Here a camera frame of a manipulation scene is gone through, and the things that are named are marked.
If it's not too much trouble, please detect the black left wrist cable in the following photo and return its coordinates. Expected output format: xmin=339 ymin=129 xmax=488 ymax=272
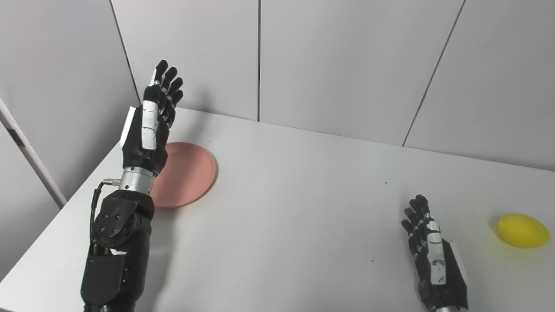
xmin=89 ymin=178 xmax=122 ymax=244

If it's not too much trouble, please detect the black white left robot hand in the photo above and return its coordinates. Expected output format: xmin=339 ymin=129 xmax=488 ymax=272
xmin=120 ymin=60 xmax=184 ymax=176

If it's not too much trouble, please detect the pink plastic plate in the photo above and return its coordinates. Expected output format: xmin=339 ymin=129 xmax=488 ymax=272
xmin=150 ymin=142 xmax=217 ymax=209

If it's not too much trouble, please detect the yellow lemon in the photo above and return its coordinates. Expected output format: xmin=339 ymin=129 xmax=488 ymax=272
xmin=496 ymin=213 xmax=551 ymax=249

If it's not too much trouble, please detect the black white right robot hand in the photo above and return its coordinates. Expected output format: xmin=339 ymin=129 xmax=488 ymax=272
xmin=401 ymin=195 xmax=469 ymax=310

